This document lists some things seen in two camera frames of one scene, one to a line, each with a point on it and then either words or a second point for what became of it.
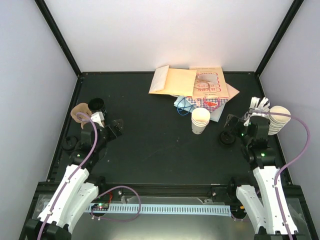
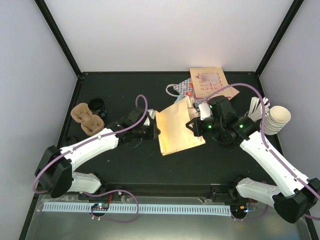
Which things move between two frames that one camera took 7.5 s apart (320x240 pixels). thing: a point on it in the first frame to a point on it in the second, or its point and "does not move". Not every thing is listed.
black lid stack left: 69,143 does not move
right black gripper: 230,121 to 197,130
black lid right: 227,138 does not move
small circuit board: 100,206 does not move
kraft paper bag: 178,82 to 175,135
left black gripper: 119,129 to 153,133
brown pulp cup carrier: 80,113 does not move
